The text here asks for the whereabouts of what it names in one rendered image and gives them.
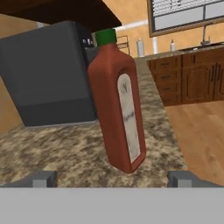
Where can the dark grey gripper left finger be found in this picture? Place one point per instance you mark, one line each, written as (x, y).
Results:
(40, 179)

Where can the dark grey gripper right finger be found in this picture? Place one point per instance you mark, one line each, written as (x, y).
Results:
(183, 179)

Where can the red green-capped condiment bottle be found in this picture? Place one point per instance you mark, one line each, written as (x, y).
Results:
(116, 105)

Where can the small white soap bottle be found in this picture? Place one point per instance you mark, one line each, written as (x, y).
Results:
(172, 45)

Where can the dark grey fridge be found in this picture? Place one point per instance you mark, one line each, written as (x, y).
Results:
(49, 78)

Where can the brown wooden base cabinets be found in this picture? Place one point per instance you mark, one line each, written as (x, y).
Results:
(189, 77)

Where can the grey sink tap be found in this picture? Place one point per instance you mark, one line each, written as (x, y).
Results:
(206, 36)

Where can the window with blinds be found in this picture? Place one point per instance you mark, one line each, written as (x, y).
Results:
(186, 14)

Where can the dark wooden wall cabinet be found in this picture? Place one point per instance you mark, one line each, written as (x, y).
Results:
(61, 11)

